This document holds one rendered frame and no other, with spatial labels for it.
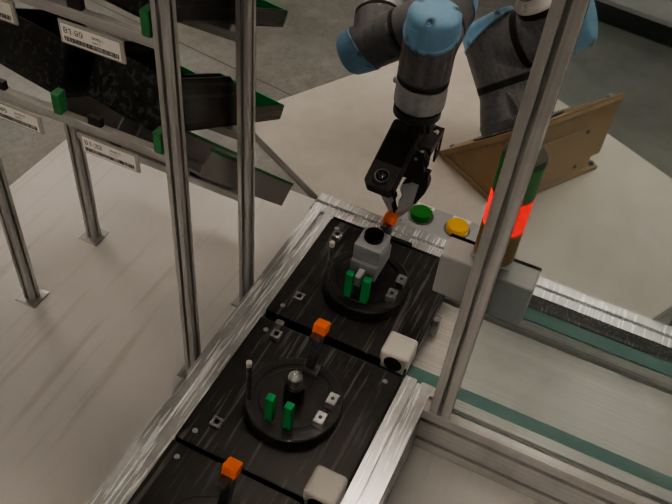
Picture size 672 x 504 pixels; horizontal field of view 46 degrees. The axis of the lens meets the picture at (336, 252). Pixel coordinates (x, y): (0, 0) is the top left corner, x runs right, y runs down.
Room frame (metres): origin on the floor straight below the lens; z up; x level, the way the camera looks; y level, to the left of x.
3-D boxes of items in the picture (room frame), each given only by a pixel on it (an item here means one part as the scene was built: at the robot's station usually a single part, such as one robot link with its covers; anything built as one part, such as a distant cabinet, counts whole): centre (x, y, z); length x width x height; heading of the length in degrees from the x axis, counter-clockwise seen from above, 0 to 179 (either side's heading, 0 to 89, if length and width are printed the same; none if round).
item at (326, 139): (1.32, -0.31, 0.84); 0.90 x 0.70 x 0.03; 41
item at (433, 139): (0.97, -0.10, 1.20); 0.09 x 0.08 x 0.12; 159
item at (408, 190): (0.97, -0.11, 1.10); 0.06 x 0.03 x 0.09; 159
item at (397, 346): (0.74, -0.11, 0.97); 0.05 x 0.05 x 0.04; 69
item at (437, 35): (0.97, -0.10, 1.36); 0.09 x 0.08 x 0.11; 164
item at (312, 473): (0.62, 0.04, 1.01); 0.24 x 0.24 x 0.13; 69
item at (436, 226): (1.03, -0.21, 0.93); 0.21 x 0.07 x 0.06; 69
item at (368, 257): (0.85, -0.05, 1.06); 0.08 x 0.04 x 0.07; 159
